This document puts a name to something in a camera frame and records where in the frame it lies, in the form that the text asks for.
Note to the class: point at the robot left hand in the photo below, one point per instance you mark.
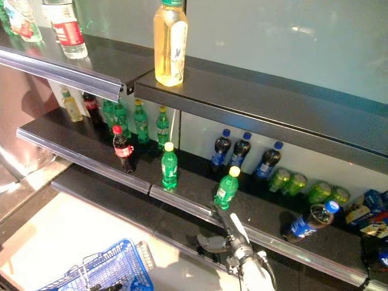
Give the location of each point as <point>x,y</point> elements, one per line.
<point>104,286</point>

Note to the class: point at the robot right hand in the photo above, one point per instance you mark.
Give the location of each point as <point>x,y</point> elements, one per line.
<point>235,239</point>

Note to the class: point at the blue plastic shopping basket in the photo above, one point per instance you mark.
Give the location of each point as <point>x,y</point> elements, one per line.
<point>118,266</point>

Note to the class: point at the robot right silver arm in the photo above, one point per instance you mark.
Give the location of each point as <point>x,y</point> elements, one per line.
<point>257,274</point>

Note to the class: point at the green drink can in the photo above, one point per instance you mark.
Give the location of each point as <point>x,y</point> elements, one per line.
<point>279,179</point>
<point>295,183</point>
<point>319,191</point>
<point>340,195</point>

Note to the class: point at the green soda bottle yellow cap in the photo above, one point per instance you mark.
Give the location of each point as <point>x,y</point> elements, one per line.
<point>226,191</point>
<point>141,122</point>
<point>108,114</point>
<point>122,119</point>
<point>162,128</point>
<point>169,168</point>

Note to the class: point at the long black bottle shelf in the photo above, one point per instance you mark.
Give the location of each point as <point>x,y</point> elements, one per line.
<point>194,185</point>

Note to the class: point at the blue label cola bottle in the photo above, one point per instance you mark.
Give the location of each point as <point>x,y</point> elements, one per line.
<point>240,153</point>
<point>310,222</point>
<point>220,153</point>
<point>268,162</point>

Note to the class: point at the low black shelf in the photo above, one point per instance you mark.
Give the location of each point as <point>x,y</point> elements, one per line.
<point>145,209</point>

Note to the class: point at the cola bottle red cap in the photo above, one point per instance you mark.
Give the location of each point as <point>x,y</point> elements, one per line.
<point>122,151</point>

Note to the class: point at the black shelf board plain edge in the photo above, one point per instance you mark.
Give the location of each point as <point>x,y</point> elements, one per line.
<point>272,103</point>

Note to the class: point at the blue round package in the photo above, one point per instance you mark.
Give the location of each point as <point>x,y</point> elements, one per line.
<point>383,257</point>

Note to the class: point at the cola bottle black cap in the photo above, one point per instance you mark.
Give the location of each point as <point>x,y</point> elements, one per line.
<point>92,110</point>

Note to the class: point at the small yellow tea bottle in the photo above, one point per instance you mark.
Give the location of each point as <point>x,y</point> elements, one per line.
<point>71,107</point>

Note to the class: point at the large yellow tea bottle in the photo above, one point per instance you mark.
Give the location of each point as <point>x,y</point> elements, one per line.
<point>169,45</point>

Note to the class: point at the water bottle red label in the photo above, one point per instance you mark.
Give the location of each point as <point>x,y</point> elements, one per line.
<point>69,30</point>

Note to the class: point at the clear bottle red green label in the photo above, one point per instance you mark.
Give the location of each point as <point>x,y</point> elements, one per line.
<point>23,21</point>

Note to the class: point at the black shelf board with rail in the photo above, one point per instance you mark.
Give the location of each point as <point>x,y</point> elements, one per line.
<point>115,60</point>

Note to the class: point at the silver price rail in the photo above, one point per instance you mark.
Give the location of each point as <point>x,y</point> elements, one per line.
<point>60,72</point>

